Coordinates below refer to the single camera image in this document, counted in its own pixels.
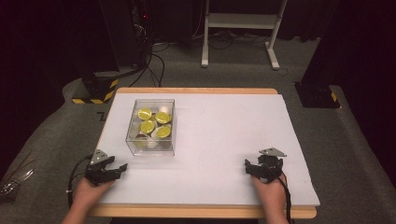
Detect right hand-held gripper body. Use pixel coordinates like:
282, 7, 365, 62
258, 147, 288, 184

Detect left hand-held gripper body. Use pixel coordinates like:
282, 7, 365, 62
84, 148, 110, 187

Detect clear plastic drawer case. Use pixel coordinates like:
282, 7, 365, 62
125, 98, 177, 157

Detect pile of coffee capsules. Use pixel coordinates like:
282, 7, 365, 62
133, 105, 174, 150

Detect person's left hand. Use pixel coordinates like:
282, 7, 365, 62
73, 177, 115, 213

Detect person's right hand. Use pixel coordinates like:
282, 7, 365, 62
251, 173, 288, 217

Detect white table mat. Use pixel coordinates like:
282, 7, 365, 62
98, 92, 321, 207

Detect black stand with striped base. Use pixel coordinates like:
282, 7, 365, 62
71, 70, 120, 105

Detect shiny metal rods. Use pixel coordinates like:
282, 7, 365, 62
0, 151, 35, 201

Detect black stand base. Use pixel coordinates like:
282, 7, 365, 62
293, 81, 341, 109

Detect wooden table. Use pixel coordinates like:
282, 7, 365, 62
88, 87, 318, 219

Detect black equipment column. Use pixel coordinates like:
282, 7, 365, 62
98, 0, 153, 68

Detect white metal stand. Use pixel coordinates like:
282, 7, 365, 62
201, 0, 290, 71

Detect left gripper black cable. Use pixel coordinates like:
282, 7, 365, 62
66, 153, 94, 210

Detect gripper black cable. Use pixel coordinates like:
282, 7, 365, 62
66, 153, 94, 210
270, 167, 293, 224

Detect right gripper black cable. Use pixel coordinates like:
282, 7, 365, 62
270, 167, 293, 224

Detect black floor cables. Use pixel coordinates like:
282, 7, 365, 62
128, 40, 166, 89

